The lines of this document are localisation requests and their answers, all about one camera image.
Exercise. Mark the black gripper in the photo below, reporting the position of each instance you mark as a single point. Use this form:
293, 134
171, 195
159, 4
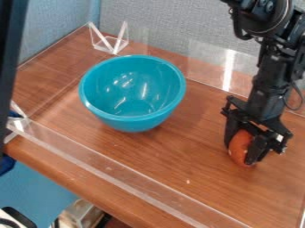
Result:
258, 116

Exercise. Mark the orange and white toy mushroom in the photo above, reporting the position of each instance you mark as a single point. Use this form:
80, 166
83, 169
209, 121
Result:
238, 147

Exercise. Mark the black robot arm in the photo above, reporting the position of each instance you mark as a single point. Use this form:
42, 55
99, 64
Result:
274, 23

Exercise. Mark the blue plastic bowl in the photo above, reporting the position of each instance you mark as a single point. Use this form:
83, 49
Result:
133, 91

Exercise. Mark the clear acrylic front barrier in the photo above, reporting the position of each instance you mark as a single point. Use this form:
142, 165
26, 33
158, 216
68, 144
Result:
99, 178

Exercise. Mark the blue cloth object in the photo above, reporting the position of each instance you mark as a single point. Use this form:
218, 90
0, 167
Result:
7, 162

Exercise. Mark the black and white object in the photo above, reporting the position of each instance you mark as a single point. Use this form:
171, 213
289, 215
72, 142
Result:
12, 219

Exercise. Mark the dark blurred foreground object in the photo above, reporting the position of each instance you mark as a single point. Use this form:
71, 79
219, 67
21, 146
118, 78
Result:
12, 22

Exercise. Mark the clear acrylic corner bracket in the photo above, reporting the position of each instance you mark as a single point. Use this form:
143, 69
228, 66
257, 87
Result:
108, 44

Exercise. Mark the grey metal table frame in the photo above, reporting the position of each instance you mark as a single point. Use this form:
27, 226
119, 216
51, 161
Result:
80, 215

